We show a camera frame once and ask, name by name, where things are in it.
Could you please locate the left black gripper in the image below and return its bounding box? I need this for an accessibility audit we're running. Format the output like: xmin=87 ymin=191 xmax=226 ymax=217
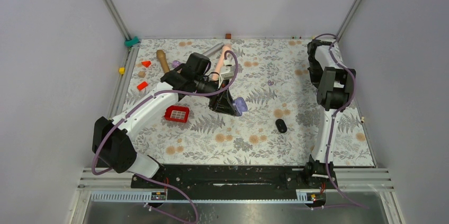
xmin=194 ymin=75 xmax=237 ymax=115

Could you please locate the lilac oval earbud case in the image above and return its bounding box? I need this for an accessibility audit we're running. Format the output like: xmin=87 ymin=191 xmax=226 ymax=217
xmin=232 ymin=97 xmax=248 ymax=117

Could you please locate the black earbud charging case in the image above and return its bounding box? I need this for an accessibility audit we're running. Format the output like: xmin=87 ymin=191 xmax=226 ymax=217
xmin=275 ymin=119 xmax=288 ymax=133

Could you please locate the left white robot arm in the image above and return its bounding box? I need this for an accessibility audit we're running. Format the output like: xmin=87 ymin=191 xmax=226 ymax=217
xmin=91 ymin=53 xmax=248 ymax=187

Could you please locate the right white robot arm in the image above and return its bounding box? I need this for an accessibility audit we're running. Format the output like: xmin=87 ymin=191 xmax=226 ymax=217
xmin=302 ymin=39 xmax=356 ymax=189

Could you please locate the floral patterned mat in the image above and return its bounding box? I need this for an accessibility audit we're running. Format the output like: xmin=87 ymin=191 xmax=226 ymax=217
xmin=123 ymin=39 xmax=375 ymax=167

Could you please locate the red lego brick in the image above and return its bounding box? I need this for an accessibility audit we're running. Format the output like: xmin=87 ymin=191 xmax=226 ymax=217
xmin=164 ymin=105 xmax=190 ymax=123

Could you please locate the silver grey microphone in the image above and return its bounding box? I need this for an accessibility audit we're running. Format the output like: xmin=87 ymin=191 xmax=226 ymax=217
xmin=203 ymin=42 xmax=225 ymax=57

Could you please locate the pink toy microphone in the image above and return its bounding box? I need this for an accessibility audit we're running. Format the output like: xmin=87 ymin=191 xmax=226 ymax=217
xmin=211 ymin=44 xmax=231 ymax=80

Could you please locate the purple glitter microphone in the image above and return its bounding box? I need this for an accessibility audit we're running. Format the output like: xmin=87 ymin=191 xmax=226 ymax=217
xmin=172 ymin=60 xmax=182 ymax=69

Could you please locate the brown toy microphone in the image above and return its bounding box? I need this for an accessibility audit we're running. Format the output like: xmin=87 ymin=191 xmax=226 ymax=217
xmin=156 ymin=49 xmax=170 ymax=73

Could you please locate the red wedge block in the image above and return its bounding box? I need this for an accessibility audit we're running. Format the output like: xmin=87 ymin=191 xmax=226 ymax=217
xmin=136 ymin=82 xmax=148 ymax=91

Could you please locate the red triangle block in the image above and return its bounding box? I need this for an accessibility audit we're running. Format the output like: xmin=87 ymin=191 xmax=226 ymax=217
xmin=141 ymin=61 xmax=151 ymax=68

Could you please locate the tan wooden cube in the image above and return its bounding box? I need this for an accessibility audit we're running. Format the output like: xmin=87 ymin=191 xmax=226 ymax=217
xmin=138 ymin=71 xmax=146 ymax=78

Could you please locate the teal corner clip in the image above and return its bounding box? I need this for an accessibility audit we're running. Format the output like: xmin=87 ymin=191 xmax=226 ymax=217
xmin=124 ymin=36 xmax=140 ymax=48

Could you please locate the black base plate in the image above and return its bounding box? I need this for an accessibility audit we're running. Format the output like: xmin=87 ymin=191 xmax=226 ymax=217
xmin=153 ymin=164 xmax=338 ymax=201

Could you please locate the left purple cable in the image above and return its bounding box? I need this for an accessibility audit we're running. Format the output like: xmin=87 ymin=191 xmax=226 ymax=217
xmin=91 ymin=50 xmax=239 ymax=224

